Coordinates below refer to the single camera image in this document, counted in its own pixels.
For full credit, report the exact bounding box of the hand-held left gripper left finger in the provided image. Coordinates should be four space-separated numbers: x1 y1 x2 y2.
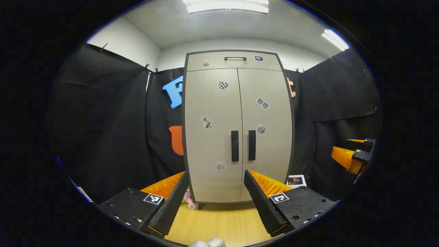
98 171 190 239

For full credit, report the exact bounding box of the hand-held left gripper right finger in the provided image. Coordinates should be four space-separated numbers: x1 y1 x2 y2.
244 169 341 238

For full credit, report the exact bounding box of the grey double-door shoe cabinet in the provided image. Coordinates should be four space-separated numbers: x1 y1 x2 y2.
182 50 295 210

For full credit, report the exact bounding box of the grey cabinet door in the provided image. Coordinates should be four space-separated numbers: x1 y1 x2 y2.
185 68 242 203
237 68 294 202

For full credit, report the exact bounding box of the black door handle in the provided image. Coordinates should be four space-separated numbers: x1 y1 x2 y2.
231 130 239 162
248 130 257 161

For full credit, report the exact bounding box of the grey cabinet drawer front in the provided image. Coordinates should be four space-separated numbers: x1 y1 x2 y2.
186 51 282 72

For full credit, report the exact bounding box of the pink and green plush toy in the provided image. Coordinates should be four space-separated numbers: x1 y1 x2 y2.
183 188 196 209

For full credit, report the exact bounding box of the white photo cover book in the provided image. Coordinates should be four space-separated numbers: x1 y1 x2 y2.
286 175 307 188

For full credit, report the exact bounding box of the black backdrop cloth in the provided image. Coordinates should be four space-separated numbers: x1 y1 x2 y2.
48 43 381 204

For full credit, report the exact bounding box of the narrow ceiling light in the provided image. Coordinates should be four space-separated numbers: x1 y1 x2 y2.
322 29 349 51

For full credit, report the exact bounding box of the large ceiling light panel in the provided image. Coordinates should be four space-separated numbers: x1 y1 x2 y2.
182 0 270 14

